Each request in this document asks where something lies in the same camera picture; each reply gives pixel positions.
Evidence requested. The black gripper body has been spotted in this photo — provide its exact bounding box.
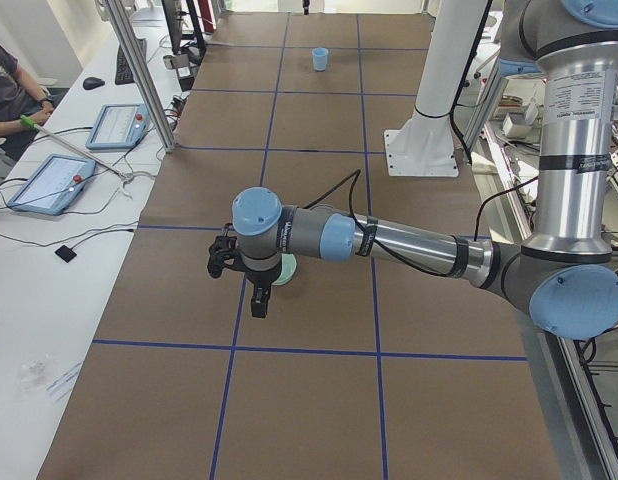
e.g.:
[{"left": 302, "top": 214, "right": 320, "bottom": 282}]
[{"left": 245, "top": 266, "right": 278, "bottom": 301}]

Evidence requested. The light blue plastic cup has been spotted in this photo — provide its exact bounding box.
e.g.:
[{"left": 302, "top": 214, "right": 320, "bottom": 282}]
[{"left": 312, "top": 47, "right": 329, "bottom": 72}]

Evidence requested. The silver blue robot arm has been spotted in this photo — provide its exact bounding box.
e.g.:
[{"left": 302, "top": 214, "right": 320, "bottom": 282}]
[{"left": 229, "top": 1, "right": 618, "bottom": 340}]

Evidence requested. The mint green bowl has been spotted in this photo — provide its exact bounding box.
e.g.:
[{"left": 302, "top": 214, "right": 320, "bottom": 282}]
[{"left": 273, "top": 254, "right": 297, "bottom": 286}]

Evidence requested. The small black square pad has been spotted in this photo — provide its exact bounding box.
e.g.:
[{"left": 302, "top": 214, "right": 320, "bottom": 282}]
[{"left": 54, "top": 245, "right": 77, "bottom": 263}]

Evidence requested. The far blue teach pendant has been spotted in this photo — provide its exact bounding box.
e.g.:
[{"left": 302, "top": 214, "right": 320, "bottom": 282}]
[{"left": 85, "top": 104, "right": 150, "bottom": 151}]

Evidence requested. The blue teach pendant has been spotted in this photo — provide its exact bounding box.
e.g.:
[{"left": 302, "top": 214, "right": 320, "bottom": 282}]
[
  {"left": 85, "top": 104, "right": 150, "bottom": 151},
  {"left": 7, "top": 154, "right": 96, "bottom": 216}
]

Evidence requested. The near blue teach pendant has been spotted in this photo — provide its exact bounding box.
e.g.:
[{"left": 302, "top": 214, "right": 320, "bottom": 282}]
[{"left": 7, "top": 154, "right": 96, "bottom": 216}]

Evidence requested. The clear plastic bag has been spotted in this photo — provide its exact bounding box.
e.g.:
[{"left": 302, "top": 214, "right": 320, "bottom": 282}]
[{"left": 15, "top": 353, "right": 57, "bottom": 401}]

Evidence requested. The black keyboard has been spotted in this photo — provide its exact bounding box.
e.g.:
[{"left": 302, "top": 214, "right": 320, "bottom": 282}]
[{"left": 114, "top": 38, "right": 147, "bottom": 85}]

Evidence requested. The black computer mouse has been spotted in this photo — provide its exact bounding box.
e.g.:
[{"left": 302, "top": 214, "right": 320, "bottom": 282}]
[{"left": 82, "top": 76, "right": 106, "bottom": 91}]

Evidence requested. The seated person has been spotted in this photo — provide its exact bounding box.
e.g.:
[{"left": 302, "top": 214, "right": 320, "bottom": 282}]
[{"left": 0, "top": 44, "right": 64, "bottom": 161}]

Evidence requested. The white central pillar mount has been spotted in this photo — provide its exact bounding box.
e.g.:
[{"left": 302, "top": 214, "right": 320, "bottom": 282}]
[{"left": 384, "top": 0, "right": 491, "bottom": 178}]

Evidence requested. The aluminium frame post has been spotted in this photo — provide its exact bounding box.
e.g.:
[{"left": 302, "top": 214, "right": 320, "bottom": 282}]
[{"left": 103, "top": 0, "right": 175, "bottom": 153}]

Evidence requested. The metal rod green handle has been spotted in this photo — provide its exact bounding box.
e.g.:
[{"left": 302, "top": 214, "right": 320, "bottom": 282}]
[{"left": 20, "top": 115, "right": 133, "bottom": 183}]

